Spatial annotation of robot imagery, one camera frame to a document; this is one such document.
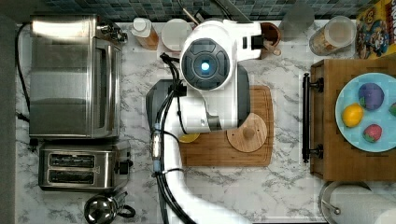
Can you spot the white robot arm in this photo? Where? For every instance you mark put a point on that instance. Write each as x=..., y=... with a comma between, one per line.
x=208, y=92

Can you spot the yellow cup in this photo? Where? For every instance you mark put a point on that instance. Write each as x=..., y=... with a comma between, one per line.
x=188, y=138

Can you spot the bamboo cutting board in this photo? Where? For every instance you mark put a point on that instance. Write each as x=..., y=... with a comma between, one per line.
x=214, y=149

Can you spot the round wooden lid with knob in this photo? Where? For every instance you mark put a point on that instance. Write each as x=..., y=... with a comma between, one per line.
x=250, y=136

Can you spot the wooden spoon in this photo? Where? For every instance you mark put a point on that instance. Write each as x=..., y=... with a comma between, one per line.
x=273, y=49

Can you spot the orange bottle with white cap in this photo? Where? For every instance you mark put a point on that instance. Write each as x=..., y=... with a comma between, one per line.
x=145, y=34

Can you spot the wooden utensil holder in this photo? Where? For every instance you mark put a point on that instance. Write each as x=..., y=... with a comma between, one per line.
x=270, y=33

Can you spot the silver two-slot toaster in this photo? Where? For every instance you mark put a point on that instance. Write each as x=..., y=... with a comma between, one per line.
x=87, y=167

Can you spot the silver toaster oven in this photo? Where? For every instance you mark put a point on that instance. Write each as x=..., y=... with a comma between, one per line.
x=75, y=77

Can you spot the steel kettle with black knob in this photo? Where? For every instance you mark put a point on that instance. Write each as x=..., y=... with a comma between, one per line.
x=104, y=208

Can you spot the wooden drawer box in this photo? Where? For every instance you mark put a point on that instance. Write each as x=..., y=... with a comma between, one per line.
x=329, y=154

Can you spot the steel paper towel holder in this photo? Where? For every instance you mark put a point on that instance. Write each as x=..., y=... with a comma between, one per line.
x=326, y=208

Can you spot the light blue plate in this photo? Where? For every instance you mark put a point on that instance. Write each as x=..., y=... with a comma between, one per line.
x=381, y=116

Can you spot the yellow toy lemon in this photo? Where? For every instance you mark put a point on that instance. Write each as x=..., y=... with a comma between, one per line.
x=352, y=115

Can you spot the clear jar of cereal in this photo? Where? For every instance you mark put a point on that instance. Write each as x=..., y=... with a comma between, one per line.
x=338, y=33

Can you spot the purple toy fruit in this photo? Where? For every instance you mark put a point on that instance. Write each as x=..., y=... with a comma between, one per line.
x=371, y=96

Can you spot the red toy strawberry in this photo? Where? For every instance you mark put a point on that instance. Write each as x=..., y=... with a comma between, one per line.
x=372, y=133

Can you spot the green toy fruit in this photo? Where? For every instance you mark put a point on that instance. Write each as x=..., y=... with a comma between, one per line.
x=392, y=109

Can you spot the cereal box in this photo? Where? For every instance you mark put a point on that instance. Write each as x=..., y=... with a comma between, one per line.
x=376, y=31

